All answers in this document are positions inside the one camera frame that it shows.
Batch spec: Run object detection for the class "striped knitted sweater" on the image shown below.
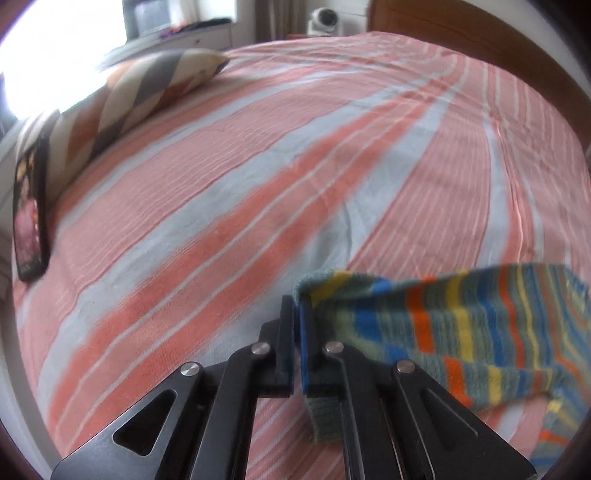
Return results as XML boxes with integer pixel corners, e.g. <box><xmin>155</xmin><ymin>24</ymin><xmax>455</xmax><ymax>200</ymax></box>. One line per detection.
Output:
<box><xmin>294</xmin><ymin>263</ymin><xmax>590</xmax><ymax>473</ymax></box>

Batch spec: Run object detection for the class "pink striped bed cover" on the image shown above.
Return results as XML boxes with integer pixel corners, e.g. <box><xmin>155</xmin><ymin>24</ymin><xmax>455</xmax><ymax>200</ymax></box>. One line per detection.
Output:
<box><xmin>13</xmin><ymin>32</ymin><xmax>590</xmax><ymax>479</ymax></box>

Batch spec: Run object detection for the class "black smartphone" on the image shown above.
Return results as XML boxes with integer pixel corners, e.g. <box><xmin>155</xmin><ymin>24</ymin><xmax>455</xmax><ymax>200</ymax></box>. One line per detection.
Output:
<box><xmin>13</xmin><ymin>137</ymin><xmax>50</xmax><ymax>283</ymax></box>

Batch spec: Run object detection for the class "chevron patterned pillow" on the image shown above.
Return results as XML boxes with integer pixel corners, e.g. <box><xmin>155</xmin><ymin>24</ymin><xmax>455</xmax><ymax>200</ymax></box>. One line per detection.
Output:
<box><xmin>13</xmin><ymin>48</ymin><xmax>229</xmax><ymax>202</ymax></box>

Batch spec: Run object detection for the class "white window-side cabinet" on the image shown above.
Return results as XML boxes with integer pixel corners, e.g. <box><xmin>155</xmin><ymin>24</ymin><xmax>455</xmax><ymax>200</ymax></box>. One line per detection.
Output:
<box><xmin>101</xmin><ymin>18</ymin><xmax>233</xmax><ymax>67</ymax></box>

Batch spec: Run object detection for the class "wooden headboard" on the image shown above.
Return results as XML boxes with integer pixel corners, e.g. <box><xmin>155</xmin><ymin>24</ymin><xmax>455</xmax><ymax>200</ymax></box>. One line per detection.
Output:
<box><xmin>368</xmin><ymin>0</ymin><xmax>590</xmax><ymax>148</ymax></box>

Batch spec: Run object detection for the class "small white fan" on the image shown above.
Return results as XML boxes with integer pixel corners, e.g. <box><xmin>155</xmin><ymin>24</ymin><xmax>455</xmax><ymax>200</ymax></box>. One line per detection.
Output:
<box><xmin>307</xmin><ymin>8</ymin><xmax>341</xmax><ymax>36</ymax></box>

